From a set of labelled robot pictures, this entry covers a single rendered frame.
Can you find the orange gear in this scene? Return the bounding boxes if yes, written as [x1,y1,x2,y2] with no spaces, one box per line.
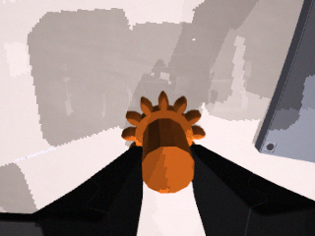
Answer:
[122,90,206,193]

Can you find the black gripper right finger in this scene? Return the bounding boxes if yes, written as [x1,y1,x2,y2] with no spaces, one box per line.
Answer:
[189,145,315,236]

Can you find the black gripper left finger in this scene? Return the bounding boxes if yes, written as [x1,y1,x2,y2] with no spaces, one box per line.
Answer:
[0,146,145,236]

